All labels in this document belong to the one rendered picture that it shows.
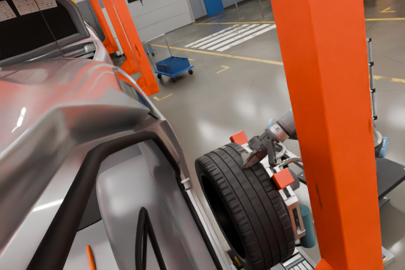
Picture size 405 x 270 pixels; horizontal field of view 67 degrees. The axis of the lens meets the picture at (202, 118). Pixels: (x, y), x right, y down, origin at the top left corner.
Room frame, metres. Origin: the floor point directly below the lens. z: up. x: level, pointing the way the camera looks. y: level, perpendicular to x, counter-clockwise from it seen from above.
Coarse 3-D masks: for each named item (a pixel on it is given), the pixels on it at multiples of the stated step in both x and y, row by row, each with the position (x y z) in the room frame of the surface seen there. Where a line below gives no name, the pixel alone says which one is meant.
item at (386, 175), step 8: (376, 160) 1.93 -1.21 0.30; (384, 160) 1.90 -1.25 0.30; (384, 168) 1.82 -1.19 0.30; (392, 168) 1.79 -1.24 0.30; (400, 168) 1.77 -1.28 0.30; (304, 176) 2.02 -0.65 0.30; (384, 176) 1.74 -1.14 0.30; (392, 176) 1.72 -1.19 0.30; (400, 176) 1.69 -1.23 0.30; (384, 184) 1.67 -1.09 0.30; (392, 184) 1.64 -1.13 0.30; (384, 192) 1.60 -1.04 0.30; (384, 200) 1.79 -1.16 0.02
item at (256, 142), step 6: (270, 132) 1.20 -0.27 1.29; (252, 138) 1.23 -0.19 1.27; (258, 138) 1.24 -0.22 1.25; (264, 138) 1.22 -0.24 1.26; (270, 138) 1.20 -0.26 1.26; (252, 144) 1.22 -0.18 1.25; (258, 144) 1.19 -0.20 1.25; (264, 144) 1.19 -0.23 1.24; (264, 150) 1.17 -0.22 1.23; (258, 156) 1.19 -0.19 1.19; (264, 156) 1.19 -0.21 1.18
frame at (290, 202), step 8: (264, 160) 1.25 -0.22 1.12; (264, 168) 1.22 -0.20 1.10; (272, 168) 1.23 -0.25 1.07; (280, 192) 1.13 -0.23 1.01; (288, 192) 1.13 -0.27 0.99; (288, 200) 1.10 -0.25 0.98; (296, 200) 1.09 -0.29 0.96; (288, 208) 1.08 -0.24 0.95; (296, 208) 1.09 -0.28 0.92; (288, 216) 1.10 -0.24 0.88; (296, 216) 1.11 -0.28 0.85; (296, 224) 1.13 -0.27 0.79; (296, 232) 1.08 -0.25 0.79; (304, 232) 1.09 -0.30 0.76
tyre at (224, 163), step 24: (216, 168) 1.23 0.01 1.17; (240, 168) 1.20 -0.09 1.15; (240, 192) 1.10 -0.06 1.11; (264, 192) 1.09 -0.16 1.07; (240, 216) 1.03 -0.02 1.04; (264, 216) 1.02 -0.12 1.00; (240, 240) 1.03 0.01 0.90; (264, 240) 0.99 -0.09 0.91; (288, 240) 1.01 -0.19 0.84; (264, 264) 0.99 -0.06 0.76
